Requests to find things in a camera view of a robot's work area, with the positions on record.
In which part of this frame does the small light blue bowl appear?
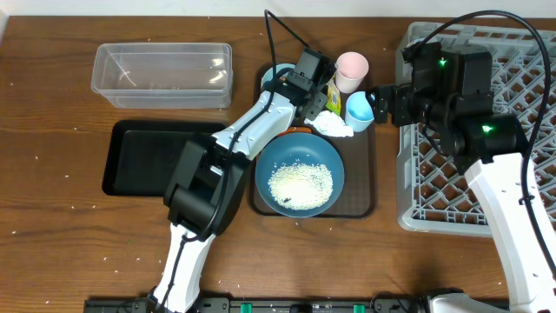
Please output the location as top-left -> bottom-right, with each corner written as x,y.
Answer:
261,63 -> 295,90

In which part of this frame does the grey dishwasher rack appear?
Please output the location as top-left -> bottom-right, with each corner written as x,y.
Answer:
396,24 -> 555,237

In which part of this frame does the pink plastic cup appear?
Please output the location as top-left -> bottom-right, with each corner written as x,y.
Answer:
335,51 -> 369,94

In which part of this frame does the brown serving tray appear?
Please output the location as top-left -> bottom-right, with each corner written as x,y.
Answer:
247,62 -> 378,220

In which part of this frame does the clear plastic bin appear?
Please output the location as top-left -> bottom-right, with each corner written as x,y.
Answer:
91,43 -> 233,110

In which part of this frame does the white rice pile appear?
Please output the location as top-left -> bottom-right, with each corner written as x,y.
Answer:
268,163 -> 334,210

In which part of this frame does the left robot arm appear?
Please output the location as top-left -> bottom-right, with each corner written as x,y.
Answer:
149,48 -> 336,312

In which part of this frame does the orange carrot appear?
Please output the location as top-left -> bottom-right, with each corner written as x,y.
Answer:
281,127 -> 313,135

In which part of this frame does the large blue plate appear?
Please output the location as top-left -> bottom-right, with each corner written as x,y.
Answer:
255,132 -> 345,218

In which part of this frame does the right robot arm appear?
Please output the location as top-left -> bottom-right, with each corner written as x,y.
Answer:
366,42 -> 555,312

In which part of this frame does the black waste tray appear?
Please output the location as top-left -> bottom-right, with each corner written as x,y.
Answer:
102,119 -> 224,196

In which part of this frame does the crumpled white napkin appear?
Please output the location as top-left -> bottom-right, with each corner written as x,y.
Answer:
304,110 -> 354,137

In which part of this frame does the light blue plastic cup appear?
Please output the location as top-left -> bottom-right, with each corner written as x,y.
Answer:
345,91 -> 374,132

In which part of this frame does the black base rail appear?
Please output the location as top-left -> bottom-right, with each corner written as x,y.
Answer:
83,297 -> 430,313

